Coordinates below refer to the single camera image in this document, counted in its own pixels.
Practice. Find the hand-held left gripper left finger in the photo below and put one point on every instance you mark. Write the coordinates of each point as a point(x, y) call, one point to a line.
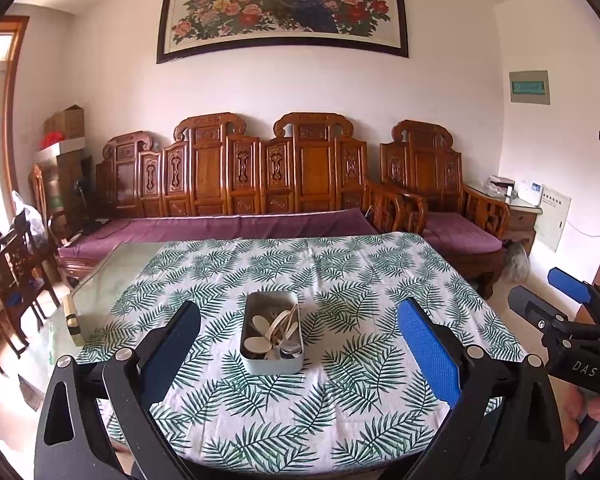
point(172, 355)

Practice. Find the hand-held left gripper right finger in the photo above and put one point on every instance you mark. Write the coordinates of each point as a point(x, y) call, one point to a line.
point(427, 355)

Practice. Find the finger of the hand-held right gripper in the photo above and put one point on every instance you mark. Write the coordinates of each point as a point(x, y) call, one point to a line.
point(530, 302)
point(570, 280)

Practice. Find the grey rectangular utensil container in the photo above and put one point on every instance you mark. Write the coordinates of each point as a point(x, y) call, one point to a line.
point(272, 366)

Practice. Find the white ceramic soup spoon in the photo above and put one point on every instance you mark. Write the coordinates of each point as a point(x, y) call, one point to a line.
point(282, 324)

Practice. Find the metal spoon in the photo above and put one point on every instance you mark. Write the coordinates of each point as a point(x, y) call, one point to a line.
point(291, 346)

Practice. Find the light wooden chopstick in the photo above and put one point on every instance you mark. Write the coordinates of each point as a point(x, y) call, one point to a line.
point(293, 313)

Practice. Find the person's right hand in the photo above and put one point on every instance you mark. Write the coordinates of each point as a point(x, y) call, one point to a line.
point(572, 415)

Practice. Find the grey fluffy bundle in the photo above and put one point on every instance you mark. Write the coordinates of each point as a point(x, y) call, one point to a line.
point(516, 262)

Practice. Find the white metal panel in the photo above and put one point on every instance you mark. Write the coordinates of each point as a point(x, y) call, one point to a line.
point(552, 217)

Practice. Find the wooden side table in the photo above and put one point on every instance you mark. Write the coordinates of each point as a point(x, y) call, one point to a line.
point(522, 222)

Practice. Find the white box blue label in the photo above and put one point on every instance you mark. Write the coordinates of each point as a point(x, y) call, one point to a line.
point(532, 191)

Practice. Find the purple armchair cushion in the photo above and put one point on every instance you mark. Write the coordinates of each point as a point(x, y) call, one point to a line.
point(460, 232)

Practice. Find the green leaf print tablecloth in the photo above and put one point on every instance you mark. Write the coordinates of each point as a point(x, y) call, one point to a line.
point(330, 410)

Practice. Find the small white box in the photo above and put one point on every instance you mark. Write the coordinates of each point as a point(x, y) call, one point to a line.
point(500, 181)

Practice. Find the purple sofa cushion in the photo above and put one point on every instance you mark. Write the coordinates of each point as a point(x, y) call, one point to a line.
point(205, 227)

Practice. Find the dark wooden dining chair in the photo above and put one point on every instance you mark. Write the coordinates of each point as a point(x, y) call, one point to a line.
point(15, 280)

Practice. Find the carved wooden armchair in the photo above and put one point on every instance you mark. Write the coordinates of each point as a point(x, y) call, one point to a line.
point(425, 160)

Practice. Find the clear plastic bag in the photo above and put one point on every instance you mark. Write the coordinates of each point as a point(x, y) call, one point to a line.
point(27, 220)

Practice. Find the long carved wooden sofa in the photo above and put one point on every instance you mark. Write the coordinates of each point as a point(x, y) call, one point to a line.
point(310, 165)

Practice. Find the long white box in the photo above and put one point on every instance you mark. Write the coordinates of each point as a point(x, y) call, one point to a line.
point(65, 147)

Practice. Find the red paper decoration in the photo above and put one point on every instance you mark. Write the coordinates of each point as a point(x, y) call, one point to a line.
point(51, 140)

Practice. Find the brown cardboard box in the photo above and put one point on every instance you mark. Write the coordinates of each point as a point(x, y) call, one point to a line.
point(70, 122)

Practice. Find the framed peacock flower painting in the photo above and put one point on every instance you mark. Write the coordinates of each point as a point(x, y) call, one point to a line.
point(280, 5)

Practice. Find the grey wall electrical box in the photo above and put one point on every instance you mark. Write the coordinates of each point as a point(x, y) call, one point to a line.
point(530, 87)

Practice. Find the wooden door frame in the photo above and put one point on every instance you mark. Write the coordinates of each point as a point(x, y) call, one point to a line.
point(15, 110)

